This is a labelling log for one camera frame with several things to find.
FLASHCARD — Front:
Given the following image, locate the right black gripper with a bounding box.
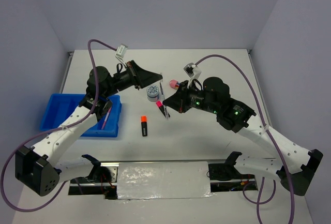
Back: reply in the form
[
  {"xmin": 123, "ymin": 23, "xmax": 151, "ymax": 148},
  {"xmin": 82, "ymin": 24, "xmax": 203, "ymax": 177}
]
[{"xmin": 163, "ymin": 79, "xmax": 218, "ymax": 114}]

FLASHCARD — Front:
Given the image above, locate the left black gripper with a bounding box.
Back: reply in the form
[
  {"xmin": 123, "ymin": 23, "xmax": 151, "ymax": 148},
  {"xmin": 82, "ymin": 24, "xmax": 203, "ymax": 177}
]
[{"xmin": 103, "ymin": 60, "xmax": 162, "ymax": 98}]

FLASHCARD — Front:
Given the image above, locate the grey black pen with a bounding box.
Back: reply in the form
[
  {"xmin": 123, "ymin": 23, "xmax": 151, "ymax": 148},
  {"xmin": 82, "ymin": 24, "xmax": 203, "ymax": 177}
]
[{"xmin": 159, "ymin": 81, "xmax": 169, "ymax": 120}]

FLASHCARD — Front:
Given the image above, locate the orange-red pen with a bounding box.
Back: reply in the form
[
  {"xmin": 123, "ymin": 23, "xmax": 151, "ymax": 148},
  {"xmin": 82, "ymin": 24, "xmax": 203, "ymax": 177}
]
[{"xmin": 101, "ymin": 107, "xmax": 112, "ymax": 130}]

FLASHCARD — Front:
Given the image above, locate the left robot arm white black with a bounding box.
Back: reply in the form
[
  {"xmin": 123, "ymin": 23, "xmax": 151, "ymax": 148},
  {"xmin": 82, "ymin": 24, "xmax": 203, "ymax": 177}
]
[{"xmin": 15, "ymin": 61, "xmax": 162, "ymax": 197}]

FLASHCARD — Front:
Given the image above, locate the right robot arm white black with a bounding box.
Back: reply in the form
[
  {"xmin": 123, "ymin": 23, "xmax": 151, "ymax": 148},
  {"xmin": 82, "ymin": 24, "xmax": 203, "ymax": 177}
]
[{"xmin": 163, "ymin": 77, "xmax": 323, "ymax": 196}]

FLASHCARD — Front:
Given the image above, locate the clear case of coloured pens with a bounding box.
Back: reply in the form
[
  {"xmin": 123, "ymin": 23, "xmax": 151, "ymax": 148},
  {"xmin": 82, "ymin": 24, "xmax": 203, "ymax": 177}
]
[{"xmin": 169, "ymin": 80, "xmax": 180, "ymax": 89}]

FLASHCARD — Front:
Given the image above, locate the left blue-lidded round jar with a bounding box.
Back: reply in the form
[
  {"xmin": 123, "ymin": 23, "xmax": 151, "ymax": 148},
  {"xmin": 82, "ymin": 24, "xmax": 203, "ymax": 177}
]
[{"xmin": 146, "ymin": 84, "xmax": 160, "ymax": 102}]

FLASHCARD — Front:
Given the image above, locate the pink cap black highlighter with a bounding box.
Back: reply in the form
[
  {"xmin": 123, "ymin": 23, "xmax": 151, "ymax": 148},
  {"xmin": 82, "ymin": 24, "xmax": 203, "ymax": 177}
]
[{"xmin": 156, "ymin": 101, "xmax": 170, "ymax": 119}]

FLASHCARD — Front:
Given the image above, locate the orange cap black highlighter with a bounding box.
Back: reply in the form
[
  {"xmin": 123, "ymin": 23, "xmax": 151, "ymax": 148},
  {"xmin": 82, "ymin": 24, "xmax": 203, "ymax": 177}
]
[{"xmin": 141, "ymin": 116, "xmax": 148, "ymax": 137}]

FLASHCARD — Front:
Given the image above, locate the silver foil panel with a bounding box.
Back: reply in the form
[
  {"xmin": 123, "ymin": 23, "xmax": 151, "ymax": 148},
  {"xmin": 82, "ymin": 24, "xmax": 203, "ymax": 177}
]
[{"xmin": 117, "ymin": 161, "xmax": 212, "ymax": 200}]

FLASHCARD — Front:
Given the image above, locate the blue plastic compartment tray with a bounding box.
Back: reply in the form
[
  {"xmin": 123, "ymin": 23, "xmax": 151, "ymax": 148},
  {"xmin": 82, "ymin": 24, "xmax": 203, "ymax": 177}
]
[{"xmin": 39, "ymin": 94, "xmax": 122, "ymax": 138}]

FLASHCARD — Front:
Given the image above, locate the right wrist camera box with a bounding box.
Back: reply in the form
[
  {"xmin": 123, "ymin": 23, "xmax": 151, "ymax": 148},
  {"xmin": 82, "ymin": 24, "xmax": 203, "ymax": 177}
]
[{"xmin": 184, "ymin": 63, "xmax": 201, "ymax": 79}]

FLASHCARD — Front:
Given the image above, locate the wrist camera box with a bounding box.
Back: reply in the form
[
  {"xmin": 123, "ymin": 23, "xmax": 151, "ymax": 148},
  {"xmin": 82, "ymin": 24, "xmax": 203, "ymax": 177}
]
[
  {"xmin": 184, "ymin": 63, "xmax": 201, "ymax": 79},
  {"xmin": 115, "ymin": 44, "xmax": 128, "ymax": 59}
]

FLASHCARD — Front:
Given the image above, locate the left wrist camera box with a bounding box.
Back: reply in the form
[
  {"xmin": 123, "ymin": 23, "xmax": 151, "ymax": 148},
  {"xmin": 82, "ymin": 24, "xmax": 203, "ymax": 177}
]
[{"xmin": 115, "ymin": 44, "xmax": 128, "ymax": 59}]

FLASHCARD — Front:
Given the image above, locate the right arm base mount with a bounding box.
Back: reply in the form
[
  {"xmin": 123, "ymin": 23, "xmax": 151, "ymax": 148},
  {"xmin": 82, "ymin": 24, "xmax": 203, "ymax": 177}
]
[{"xmin": 206, "ymin": 152, "xmax": 258, "ymax": 193}]

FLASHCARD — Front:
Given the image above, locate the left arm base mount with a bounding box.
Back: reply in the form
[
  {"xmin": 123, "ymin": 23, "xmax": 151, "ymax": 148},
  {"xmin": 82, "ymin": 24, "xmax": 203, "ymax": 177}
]
[{"xmin": 68, "ymin": 161, "xmax": 119, "ymax": 200}]

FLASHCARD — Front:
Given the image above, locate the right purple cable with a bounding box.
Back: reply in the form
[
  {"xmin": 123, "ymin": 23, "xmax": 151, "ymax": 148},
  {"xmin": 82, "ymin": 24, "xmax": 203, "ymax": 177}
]
[{"xmin": 192, "ymin": 54, "xmax": 295, "ymax": 224}]

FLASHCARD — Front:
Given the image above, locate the purple cable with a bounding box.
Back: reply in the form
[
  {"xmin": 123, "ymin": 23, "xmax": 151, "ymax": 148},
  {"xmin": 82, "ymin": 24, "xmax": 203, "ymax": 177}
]
[
  {"xmin": 0, "ymin": 39, "xmax": 118, "ymax": 212},
  {"xmin": 192, "ymin": 54, "xmax": 295, "ymax": 224}
]

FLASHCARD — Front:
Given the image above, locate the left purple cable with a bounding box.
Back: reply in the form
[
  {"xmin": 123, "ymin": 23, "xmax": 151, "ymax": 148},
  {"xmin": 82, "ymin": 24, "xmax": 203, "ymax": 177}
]
[{"xmin": 0, "ymin": 39, "xmax": 118, "ymax": 212}]

